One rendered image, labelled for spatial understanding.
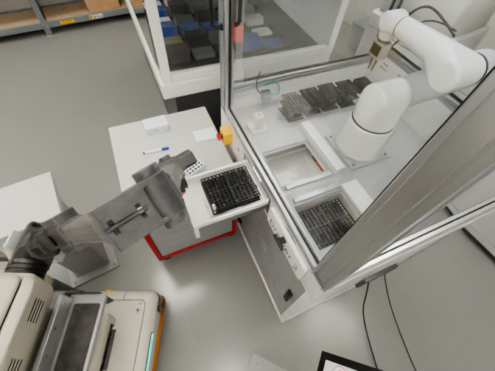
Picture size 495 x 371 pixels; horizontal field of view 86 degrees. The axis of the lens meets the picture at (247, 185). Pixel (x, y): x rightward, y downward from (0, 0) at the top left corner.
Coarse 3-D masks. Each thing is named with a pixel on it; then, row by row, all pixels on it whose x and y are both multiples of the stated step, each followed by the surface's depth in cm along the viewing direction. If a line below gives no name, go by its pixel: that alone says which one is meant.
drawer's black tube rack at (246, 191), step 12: (240, 168) 126; (216, 180) 121; (228, 180) 125; (240, 180) 121; (252, 180) 122; (204, 192) 121; (216, 192) 117; (228, 192) 121; (240, 192) 121; (252, 192) 118; (216, 204) 114; (228, 204) 114; (240, 204) 118
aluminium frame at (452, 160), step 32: (224, 0) 95; (224, 32) 104; (224, 64) 116; (224, 96) 130; (480, 96) 32; (448, 128) 37; (480, 128) 33; (256, 160) 117; (416, 160) 43; (448, 160) 38; (480, 160) 34; (384, 192) 52; (416, 192) 45; (448, 192) 40; (288, 224) 102; (384, 224) 54; (416, 224) 48; (448, 224) 93; (352, 256) 68; (384, 256) 85
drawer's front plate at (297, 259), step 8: (272, 208) 111; (272, 216) 112; (272, 224) 115; (280, 224) 107; (280, 232) 109; (288, 240) 103; (288, 248) 106; (296, 248) 102; (288, 256) 108; (296, 256) 100; (296, 264) 103; (304, 264) 98; (296, 272) 105; (304, 272) 98
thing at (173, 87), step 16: (144, 0) 119; (160, 32) 132; (144, 48) 182; (160, 48) 138; (160, 64) 145; (160, 80) 158; (176, 80) 156; (192, 80) 160; (208, 80) 165; (176, 96) 165; (192, 96) 173; (208, 96) 178; (176, 112) 190; (208, 112) 188
